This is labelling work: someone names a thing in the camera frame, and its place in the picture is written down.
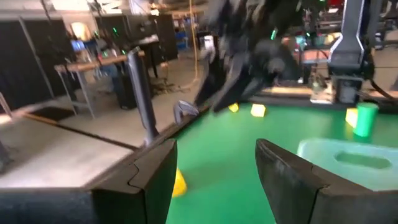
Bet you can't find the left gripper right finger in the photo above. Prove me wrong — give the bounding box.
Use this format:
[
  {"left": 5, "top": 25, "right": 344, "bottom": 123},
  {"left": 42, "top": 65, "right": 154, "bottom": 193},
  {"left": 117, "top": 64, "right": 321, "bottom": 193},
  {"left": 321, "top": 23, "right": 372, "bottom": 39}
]
[{"left": 254, "top": 138, "right": 398, "bottom": 224}]

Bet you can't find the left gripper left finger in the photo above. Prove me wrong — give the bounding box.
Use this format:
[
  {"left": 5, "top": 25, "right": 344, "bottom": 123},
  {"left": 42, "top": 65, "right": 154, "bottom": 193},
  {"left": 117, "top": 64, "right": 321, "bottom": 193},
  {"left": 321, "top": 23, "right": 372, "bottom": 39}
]
[{"left": 0, "top": 138, "right": 178, "bottom": 224}]

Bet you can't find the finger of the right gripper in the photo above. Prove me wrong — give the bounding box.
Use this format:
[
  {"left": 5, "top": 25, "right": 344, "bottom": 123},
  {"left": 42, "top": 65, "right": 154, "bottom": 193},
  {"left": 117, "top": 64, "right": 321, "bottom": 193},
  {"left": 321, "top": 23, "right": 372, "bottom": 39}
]
[
  {"left": 213, "top": 74, "right": 265, "bottom": 112},
  {"left": 194, "top": 58, "right": 237, "bottom": 106}
]

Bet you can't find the small yellow cube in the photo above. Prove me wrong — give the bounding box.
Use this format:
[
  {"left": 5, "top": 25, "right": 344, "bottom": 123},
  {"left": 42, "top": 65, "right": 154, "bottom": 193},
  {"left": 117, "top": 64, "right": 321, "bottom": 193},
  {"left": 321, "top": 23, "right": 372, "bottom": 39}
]
[{"left": 250, "top": 103, "right": 267, "bottom": 118}]

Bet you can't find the green cylinder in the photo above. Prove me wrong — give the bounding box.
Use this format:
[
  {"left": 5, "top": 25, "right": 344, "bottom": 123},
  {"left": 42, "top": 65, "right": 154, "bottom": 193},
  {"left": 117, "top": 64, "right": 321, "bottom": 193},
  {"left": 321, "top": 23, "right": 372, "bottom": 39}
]
[{"left": 353, "top": 102, "right": 379, "bottom": 138}]

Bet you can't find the metal table clamp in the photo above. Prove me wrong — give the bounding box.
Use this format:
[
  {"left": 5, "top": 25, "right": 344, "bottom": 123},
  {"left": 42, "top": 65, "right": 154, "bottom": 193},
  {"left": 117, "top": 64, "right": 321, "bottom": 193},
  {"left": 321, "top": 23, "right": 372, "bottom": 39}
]
[{"left": 172, "top": 100, "right": 200, "bottom": 125}]

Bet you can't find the clear plastic bin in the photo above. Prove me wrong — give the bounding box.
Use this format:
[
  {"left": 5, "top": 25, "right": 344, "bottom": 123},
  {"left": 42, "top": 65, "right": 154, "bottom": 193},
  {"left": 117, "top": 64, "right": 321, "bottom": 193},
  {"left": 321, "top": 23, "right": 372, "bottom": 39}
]
[{"left": 297, "top": 138, "right": 398, "bottom": 192}]

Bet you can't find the green table mat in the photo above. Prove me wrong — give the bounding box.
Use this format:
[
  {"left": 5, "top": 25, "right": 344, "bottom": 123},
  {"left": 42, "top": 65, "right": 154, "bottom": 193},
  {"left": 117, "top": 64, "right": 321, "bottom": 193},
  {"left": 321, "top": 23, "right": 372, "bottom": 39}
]
[{"left": 166, "top": 102, "right": 398, "bottom": 224}]

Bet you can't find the black floor stand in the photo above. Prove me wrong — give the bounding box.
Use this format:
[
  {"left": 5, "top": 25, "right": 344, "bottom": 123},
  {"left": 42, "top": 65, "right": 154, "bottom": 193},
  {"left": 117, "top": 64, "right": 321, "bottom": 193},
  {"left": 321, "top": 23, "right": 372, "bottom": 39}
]
[{"left": 126, "top": 46, "right": 161, "bottom": 147}]

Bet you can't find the metal mounting plate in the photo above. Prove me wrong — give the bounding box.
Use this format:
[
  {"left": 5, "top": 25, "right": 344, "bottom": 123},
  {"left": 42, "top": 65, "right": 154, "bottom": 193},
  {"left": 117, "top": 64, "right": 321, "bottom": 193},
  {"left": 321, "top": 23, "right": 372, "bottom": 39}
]
[{"left": 310, "top": 81, "right": 332, "bottom": 105}]

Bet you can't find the wooden top table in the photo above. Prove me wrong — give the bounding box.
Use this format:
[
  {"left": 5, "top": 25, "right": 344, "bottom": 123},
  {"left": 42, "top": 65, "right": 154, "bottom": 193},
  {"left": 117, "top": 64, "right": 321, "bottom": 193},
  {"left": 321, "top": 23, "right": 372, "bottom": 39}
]
[{"left": 54, "top": 49, "right": 147, "bottom": 119}]

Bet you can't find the yellow hanging cable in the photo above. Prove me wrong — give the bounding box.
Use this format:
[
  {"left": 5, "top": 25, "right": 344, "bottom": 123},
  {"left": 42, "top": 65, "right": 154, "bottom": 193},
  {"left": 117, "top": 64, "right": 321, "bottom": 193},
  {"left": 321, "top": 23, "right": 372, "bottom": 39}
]
[{"left": 188, "top": 0, "right": 200, "bottom": 85}]

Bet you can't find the black table frame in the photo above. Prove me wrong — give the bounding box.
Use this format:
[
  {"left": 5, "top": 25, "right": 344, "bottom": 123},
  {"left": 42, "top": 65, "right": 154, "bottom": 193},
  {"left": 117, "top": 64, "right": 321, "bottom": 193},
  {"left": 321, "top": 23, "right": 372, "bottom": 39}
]
[{"left": 80, "top": 90, "right": 398, "bottom": 190}]

